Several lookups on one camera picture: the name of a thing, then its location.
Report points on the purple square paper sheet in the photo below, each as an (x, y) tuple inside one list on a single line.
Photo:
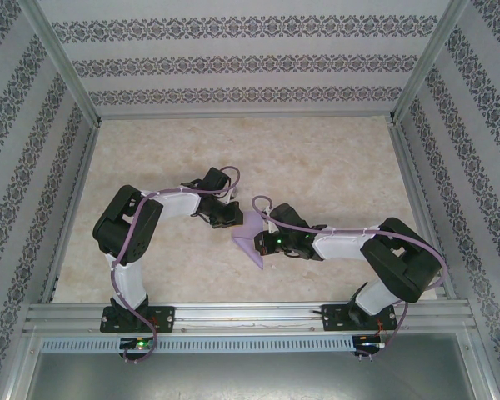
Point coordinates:
[(250, 241)]

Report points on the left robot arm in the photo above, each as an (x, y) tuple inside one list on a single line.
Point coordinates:
[(125, 225)]

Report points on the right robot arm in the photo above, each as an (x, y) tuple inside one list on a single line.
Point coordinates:
[(400, 266)]

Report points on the grey metal sheet panel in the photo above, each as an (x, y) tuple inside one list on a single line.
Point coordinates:
[(250, 379)]

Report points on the small controller board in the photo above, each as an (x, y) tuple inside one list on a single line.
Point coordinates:
[(139, 343), (371, 342)]

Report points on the aluminium mounting rail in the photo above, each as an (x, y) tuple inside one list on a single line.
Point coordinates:
[(250, 318)]

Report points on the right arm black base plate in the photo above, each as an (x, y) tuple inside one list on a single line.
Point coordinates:
[(333, 318)]

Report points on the aluminium back rail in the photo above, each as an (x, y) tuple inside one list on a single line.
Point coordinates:
[(246, 117)]

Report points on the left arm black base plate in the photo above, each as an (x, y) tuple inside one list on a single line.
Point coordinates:
[(166, 318)]

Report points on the aluminium side rail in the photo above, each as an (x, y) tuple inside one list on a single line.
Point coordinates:
[(74, 208), (420, 208)]

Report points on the aluminium frame post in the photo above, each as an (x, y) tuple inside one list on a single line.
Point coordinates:
[(426, 58), (62, 58)]

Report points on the aluminium frame leg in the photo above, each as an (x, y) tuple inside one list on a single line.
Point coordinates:
[(14, 375), (483, 375)]

